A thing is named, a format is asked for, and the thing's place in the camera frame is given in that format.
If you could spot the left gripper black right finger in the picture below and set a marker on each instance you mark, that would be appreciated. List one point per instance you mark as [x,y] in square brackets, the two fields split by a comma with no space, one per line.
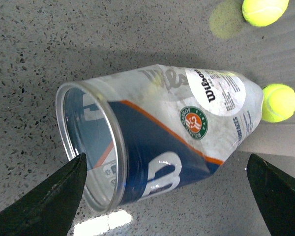
[274,193]

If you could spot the tennis ball plain seam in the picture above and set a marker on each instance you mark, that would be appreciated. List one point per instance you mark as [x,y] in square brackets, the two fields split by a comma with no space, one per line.
[278,103]

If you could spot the tennis ball Wilson 3 logo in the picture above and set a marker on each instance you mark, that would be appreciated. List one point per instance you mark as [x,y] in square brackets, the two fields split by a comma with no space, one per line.
[262,13]

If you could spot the clear Wilson tennis ball can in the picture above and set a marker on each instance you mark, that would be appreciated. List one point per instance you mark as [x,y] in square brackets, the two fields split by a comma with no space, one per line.
[150,130]

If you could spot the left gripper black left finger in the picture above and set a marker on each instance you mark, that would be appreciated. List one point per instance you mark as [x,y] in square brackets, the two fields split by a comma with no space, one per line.
[49,208]

